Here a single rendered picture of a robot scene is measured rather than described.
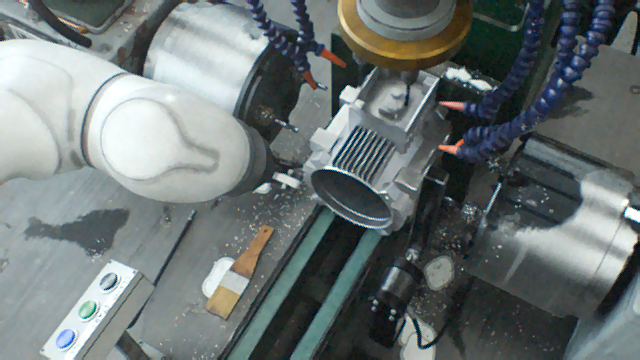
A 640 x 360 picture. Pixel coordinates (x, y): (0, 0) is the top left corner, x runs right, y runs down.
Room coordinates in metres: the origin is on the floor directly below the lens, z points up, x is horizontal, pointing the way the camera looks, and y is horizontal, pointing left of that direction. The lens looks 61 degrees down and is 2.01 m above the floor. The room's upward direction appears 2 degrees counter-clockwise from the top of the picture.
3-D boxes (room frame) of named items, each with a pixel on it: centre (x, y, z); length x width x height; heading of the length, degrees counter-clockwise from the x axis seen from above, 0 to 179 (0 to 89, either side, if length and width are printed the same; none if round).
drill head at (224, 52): (0.80, 0.20, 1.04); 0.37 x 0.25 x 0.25; 58
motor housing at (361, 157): (0.62, -0.10, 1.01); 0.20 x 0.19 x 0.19; 148
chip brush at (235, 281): (0.50, 0.15, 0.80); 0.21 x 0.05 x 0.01; 150
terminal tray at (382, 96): (0.65, -0.13, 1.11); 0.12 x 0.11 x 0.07; 148
